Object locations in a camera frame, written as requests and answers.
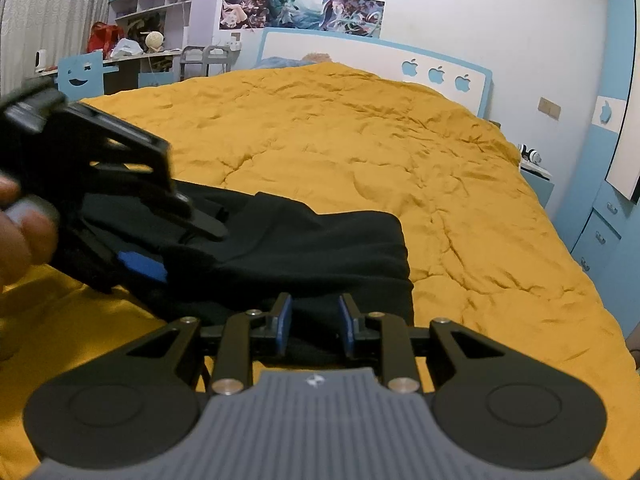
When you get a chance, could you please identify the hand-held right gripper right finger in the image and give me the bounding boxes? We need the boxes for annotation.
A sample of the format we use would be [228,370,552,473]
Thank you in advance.
[336,292,522,396]

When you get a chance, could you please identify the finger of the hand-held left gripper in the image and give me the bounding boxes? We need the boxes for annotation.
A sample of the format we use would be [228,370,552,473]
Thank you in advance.
[89,160,230,242]
[75,220,169,292]

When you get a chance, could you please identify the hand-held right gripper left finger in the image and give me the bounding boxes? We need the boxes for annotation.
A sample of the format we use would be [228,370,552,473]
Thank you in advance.
[114,292,296,396]

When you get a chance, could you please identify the black pants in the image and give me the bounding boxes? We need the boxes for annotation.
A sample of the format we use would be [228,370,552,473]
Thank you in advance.
[82,180,416,361]

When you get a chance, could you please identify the person's left hand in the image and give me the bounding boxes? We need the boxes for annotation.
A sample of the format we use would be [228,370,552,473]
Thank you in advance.
[0,179,60,294]

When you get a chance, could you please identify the blue smiley chair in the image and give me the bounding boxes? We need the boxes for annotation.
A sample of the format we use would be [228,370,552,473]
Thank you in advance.
[57,50,106,99]

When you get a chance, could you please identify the white desk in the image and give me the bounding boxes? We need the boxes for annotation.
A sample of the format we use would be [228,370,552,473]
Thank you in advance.
[35,50,183,97]

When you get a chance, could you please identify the red bag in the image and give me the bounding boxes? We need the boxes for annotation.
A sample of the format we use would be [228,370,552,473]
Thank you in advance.
[87,22,125,59]

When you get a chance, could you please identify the blue desk drawer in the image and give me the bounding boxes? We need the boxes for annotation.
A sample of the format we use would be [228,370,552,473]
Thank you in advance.
[137,71,176,89]

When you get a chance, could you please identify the white plastic bag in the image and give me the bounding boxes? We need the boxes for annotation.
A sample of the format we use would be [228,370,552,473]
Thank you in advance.
[110,37,147,59]

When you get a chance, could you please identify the grey patterned curtain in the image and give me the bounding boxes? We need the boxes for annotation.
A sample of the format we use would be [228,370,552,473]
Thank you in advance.
[0,0,117,92]

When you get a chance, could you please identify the grey chair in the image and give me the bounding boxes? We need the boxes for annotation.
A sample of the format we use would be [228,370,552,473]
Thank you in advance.
[204,45,234,76]
[179,46,207,81]

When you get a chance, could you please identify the blue pillow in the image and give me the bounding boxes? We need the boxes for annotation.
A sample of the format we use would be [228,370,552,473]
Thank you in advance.
[252,56,317,71]

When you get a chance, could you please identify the yellow quilted blanket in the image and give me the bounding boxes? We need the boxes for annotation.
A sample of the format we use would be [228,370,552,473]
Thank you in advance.
[0,62,640,480]

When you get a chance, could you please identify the white blue bed headboard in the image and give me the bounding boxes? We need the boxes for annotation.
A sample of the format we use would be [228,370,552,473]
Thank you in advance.
[259,27,494,121]

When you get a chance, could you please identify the blue nightstand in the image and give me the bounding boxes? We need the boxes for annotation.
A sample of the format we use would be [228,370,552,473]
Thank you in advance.
[519,160,556,211]

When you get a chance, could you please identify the black white headphones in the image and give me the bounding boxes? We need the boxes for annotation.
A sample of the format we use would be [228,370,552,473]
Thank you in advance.
[516,143,544,165]

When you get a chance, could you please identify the blue white wardrobe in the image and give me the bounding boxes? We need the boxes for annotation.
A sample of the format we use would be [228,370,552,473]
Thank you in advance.
[552,0,640,331]

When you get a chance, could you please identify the white board black edge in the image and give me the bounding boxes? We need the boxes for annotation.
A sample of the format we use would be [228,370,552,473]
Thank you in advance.
[605,42,640,199]

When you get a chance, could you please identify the colourful wall poster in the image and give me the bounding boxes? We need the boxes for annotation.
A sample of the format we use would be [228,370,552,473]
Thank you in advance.
[219,0,386,39]

